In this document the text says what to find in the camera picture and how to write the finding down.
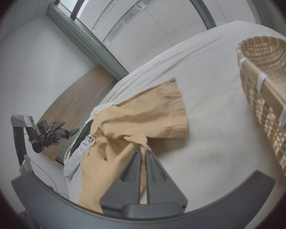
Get pale blue garment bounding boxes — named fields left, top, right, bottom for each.
left=63, top=137, right=96, bottom=179

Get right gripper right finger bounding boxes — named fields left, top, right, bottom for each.
left=145, top=150, right=188, bottom=206

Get tan shorts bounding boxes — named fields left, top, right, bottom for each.
left=77, top=77, right=189, bottom=214

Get window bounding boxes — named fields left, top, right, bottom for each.
left=58, top=0, right=258, bottom=80

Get round woven basket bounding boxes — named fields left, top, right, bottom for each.
left=236, top=36, right=286, bottom=183

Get grey-green curtain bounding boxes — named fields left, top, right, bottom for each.
left=46, top=3, right=129, bottom=80
left=249, top=0, right=286, bottom=33

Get bed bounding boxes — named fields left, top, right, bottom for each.
left=39, top=21, right=286, bottom=214

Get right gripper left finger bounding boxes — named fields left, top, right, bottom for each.
left=100, top=149, right=143, bottom=212

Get white garment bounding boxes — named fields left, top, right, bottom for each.
left=89, top=104, right=115, bottom=122

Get black garment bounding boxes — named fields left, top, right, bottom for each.
left=70, top=119, right=94, bottom=156

